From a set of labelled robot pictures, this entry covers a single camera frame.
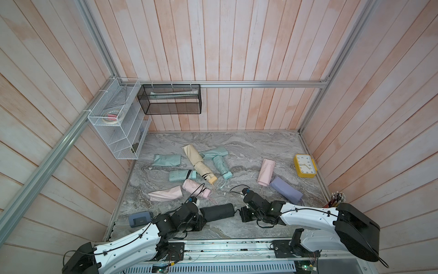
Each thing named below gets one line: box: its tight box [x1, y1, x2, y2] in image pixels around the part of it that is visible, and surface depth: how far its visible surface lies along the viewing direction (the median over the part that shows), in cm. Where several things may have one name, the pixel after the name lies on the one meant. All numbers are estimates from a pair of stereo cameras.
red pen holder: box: [323, 190, 346, 208], surface depth 74 cm
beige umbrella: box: [193, 160, 218, 185], surface depth 97 cm
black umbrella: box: [199, 203, 235, 223], surface depth 84 cm
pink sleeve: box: [147, 185, 184, 203], surface depth 90 cm
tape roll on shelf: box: [102, 108, 125, 125], surface depth 76 cm
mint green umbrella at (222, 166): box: [212, 155, 233, 180], surface depth 100 cm
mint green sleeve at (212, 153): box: [199, 146, 229, 160], surface depth 106 cm
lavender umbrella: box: [269, 175, 303, 204], surface depth 92 cm
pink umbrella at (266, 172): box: [257, 158, 275, 187], surface depth 97 cm
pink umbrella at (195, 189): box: [181, 178, 211, 199], surface depth 91 cm
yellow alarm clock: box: [293, 154, 318, 179], surface depth 101 cm
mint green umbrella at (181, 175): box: [168, 169, 199, 183], surface depth 97 cm
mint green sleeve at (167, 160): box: [151, 154, 182, 167], surface depth 106 cm
